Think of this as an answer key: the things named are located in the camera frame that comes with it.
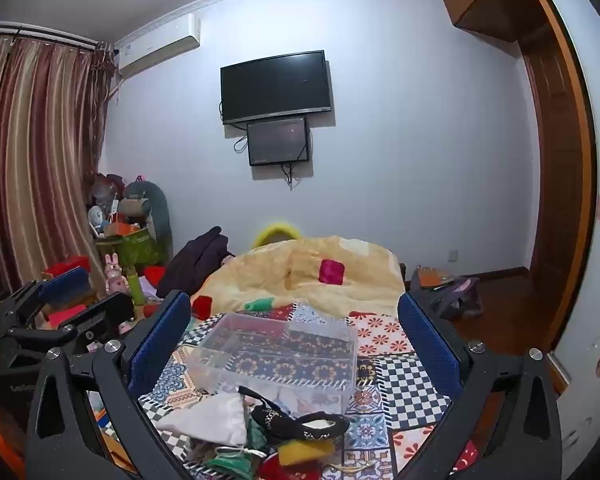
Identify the magenta square cushion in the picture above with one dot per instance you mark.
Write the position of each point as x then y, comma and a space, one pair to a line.
332, 271

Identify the grey-green plush toy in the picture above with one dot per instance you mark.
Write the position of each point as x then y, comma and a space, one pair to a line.
155, 210

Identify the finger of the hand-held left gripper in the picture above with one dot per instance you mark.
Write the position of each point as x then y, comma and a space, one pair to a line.
65, 286
112, 309

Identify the white air conditioner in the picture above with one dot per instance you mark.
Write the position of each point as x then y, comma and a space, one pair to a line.
155, 45

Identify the yellow sponge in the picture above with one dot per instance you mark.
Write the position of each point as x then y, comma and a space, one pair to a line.
300, 452

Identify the curtain rod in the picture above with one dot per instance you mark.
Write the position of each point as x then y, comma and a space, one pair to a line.
40, 35

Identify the wooden overhead cabinet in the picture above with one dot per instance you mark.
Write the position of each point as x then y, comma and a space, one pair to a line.
480, 0

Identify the orange book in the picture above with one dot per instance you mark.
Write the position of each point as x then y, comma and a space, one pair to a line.
432, 277

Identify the patchwork printed blanket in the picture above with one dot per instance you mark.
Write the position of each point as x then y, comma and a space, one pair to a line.
395, 385

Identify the green bottle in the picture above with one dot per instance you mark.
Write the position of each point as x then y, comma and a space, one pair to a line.
136, 287

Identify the wall outlet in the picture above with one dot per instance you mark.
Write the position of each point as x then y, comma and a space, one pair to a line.
453, 255

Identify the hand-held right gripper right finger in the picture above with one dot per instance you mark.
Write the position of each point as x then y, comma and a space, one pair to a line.
427, 345

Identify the dark clothes pile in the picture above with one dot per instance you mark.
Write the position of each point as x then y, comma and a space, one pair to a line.
195, 260

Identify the small white fan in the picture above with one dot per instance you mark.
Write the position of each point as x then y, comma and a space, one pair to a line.
96, 217

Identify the grey bag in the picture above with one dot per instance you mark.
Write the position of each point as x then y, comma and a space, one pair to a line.
455, 300

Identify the red soft item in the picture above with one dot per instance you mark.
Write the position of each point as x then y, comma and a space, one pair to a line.
280, 470

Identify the black beaded shoe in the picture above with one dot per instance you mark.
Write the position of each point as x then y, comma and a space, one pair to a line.
290, 427

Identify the striped red curtain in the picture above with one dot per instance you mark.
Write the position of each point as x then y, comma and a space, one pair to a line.
35, 160

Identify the green shopping bag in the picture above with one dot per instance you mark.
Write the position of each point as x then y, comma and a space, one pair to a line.
130, 252

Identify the small green cloth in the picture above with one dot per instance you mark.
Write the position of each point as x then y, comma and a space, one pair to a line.
259, 304

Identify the yellow blanket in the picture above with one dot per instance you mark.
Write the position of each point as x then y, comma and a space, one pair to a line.
280, 270

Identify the clear plastic storage box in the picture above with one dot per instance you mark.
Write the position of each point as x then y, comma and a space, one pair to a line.
280, 355

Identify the pink bunny toy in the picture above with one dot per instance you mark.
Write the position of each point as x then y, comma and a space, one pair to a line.
114, 275

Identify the small red block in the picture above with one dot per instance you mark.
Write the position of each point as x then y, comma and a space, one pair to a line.
202, 306

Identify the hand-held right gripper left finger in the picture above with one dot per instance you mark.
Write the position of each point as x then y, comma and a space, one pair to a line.
160, 342

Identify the wooden door frame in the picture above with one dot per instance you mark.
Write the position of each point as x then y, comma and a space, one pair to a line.
565, 160

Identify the small black monitor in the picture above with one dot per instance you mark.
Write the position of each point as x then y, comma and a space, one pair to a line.
278, 142

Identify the wall-mounted black television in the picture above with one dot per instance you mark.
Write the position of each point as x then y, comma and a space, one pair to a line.
275, 87

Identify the white cloth bag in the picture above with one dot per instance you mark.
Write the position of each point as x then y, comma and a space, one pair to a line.
210, 420

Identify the red box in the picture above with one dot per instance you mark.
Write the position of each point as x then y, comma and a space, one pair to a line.
70, 266

